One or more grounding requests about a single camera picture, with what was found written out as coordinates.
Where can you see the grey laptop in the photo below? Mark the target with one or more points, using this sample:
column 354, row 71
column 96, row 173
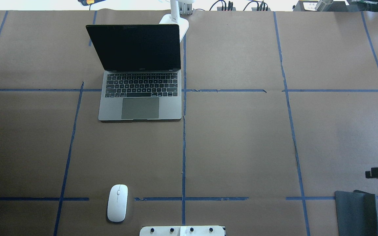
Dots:
column 142, row 71

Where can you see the black mouse pad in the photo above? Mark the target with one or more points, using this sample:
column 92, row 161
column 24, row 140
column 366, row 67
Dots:
column 357, row 213

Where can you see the white computer mouse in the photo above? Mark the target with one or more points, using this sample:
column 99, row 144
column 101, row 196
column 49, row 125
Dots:
column 117, row 203

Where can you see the blue pouch with yellow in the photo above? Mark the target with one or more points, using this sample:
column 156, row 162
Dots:
column 89, row 2

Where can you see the silver metal cylinder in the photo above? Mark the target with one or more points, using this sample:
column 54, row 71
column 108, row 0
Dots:
column 323, row 5

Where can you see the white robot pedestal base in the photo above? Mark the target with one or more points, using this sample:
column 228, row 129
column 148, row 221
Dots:
column 209, row 230

